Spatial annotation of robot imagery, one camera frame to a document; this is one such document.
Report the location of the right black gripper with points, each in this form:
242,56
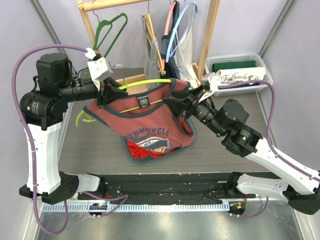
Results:
187,105

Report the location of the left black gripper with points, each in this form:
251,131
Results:
108,92

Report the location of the lime green hanger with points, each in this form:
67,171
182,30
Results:
135,84

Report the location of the rust red printed tank top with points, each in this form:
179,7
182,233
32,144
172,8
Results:
145,120

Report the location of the grey tank top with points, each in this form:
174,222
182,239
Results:
150,71

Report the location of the dark green hanger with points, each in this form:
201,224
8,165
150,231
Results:
104,29

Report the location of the yellow wooden hanger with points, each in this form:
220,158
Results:
153,50

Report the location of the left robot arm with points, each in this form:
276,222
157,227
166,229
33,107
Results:
43,110

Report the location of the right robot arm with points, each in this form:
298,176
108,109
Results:
295,184

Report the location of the navy tank top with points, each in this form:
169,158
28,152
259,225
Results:
171,69

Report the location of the white tank top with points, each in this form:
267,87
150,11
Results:
183,57

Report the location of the pink hanger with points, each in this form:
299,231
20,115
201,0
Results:
170,17

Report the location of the light blue hanger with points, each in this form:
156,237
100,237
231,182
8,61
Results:
189,10

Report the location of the wooden clothes rack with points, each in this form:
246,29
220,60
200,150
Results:
94,5

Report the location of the grey plastic basin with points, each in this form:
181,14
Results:
149,159

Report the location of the white printed folded cloth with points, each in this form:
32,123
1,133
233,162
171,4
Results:
239,75

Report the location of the green folded cloth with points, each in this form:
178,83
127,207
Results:
228,68

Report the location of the navy folded cloth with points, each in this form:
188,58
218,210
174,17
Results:
251,84

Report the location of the white plastic basket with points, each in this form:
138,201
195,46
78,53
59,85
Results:
237,88

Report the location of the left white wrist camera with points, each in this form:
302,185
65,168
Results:
99,68

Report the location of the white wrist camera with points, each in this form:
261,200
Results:
210,83
99,68

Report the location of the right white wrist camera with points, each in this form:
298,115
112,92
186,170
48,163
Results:
210,83

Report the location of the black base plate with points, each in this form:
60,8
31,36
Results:
188,188

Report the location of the white slotted cable duct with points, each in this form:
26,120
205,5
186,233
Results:
94,207

